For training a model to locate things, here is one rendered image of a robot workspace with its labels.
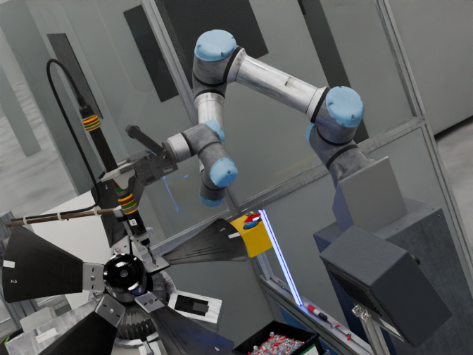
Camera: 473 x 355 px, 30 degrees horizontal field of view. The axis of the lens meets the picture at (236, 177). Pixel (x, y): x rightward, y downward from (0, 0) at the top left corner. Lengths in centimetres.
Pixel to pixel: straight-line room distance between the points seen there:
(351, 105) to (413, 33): 370
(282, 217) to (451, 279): 90
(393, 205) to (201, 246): 59
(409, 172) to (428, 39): 281
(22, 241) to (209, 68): 74
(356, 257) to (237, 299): 152
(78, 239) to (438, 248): 111
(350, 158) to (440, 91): 379
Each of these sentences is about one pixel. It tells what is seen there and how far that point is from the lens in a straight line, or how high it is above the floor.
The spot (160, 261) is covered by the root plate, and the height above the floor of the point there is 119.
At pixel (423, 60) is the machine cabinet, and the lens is 628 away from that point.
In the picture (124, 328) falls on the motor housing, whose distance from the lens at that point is 259.
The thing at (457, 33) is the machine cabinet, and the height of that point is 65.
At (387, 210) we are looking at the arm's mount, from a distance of 263.
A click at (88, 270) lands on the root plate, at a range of 251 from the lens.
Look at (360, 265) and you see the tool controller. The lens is 187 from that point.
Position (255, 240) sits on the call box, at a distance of 281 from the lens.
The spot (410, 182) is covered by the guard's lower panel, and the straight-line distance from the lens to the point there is 358.
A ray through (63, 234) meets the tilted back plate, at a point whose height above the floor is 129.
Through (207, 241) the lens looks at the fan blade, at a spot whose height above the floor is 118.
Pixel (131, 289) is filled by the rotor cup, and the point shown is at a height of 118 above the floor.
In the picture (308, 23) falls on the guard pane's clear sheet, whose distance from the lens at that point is 334.
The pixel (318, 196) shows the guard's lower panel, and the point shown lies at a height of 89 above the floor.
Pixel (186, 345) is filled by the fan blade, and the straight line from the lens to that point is 240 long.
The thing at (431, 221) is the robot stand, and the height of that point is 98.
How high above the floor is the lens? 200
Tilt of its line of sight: 16 degrees down
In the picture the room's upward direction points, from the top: 22 degrees counter-clockwise
